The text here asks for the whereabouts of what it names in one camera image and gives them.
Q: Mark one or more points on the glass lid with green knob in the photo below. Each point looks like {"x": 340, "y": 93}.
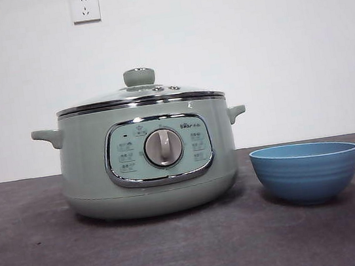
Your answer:
{"x": 139, "y": 77}

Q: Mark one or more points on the pale green electric steamer pot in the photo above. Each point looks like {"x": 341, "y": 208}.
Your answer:
{"x": 84, "y": 172}

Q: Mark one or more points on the blue ribbed bowl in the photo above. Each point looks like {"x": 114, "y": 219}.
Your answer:
{"x": 306, "y": 181}

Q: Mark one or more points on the white wall socket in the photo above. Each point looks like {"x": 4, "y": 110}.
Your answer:
{"x": 85, "y": 7}

